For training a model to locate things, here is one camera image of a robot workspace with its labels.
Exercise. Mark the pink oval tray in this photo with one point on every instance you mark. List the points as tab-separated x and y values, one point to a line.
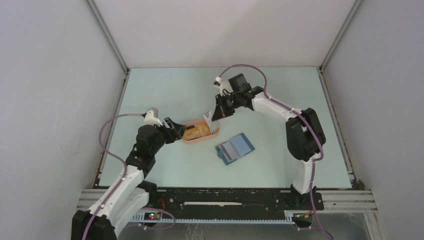
195	122

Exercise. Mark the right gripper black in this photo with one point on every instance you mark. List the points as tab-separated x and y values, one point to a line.
221	111

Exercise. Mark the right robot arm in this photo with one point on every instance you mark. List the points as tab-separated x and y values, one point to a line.
304	134

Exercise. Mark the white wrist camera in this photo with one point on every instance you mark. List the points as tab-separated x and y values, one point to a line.
223	86
151	117

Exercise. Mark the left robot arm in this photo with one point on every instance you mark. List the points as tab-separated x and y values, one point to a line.
109	215

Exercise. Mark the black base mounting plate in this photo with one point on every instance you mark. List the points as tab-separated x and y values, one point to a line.
233	203

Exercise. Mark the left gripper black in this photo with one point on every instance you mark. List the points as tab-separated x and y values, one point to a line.
175	132

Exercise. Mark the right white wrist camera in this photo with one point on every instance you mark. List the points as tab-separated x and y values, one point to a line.
223	86

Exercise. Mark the blue leather card holder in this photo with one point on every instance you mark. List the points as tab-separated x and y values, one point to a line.
234	149

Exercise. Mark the yellow black credit card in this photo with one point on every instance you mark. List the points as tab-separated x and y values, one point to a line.
196	131

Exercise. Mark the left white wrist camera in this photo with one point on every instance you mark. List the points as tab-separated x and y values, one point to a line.
151	117

